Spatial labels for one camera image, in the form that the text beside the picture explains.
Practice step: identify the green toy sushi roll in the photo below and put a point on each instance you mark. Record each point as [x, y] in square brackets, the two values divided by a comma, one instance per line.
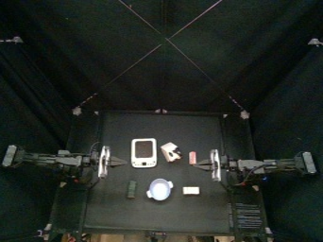
[132, 189]

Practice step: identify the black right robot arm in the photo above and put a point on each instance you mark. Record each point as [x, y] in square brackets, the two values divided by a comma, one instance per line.
[268, 164]

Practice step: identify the light blue toy bowl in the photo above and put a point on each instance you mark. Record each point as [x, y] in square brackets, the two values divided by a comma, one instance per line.
[159, 189]

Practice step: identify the silver frame corner bracket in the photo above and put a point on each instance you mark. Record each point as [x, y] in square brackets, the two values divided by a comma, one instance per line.
[76, 111]
[244, 114]
[315, 41]
[14, 40]
[160, 111]

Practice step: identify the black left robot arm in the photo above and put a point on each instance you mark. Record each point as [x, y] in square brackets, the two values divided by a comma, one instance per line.
[46, 159]

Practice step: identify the white toy tablet dark screen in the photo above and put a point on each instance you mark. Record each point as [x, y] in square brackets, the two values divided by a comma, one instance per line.
[143, 152]

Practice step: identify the pink toy sushi piece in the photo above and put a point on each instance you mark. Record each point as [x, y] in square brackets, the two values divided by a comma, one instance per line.
[192, 158]

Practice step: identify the white brown toy box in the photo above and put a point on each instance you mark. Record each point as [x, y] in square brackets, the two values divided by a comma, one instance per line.
[171, 152]

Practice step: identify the white text label sticker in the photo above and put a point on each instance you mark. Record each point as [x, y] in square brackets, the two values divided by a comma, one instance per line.
[248, 216]

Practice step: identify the white rectangular toy block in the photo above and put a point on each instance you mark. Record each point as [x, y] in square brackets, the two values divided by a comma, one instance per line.
[191, 190]

